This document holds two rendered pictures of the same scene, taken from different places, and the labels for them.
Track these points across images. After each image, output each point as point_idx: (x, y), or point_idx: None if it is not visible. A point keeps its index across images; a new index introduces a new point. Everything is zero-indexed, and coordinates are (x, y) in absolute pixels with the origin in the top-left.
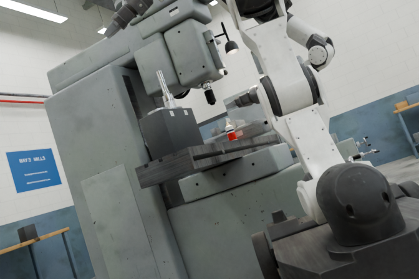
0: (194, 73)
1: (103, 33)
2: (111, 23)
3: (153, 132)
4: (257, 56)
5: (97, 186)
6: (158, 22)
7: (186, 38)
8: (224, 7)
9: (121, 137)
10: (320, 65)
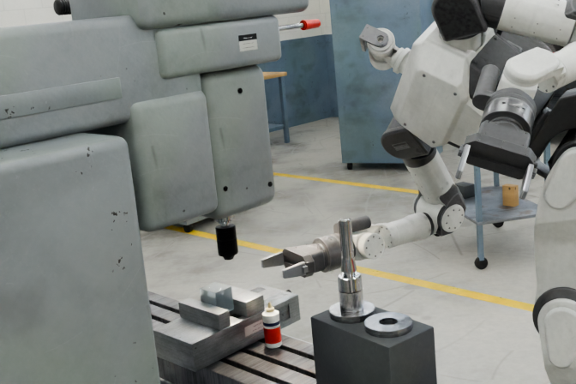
0: (252, 194)
1: (527, 191)
2: (532, 171)
3: (411, 375)
4: (536, 247)
5: None
6: (212, 53)
7: (250, 112)
8: (452, 126)
9: (129, 355)
10: (447, 233)
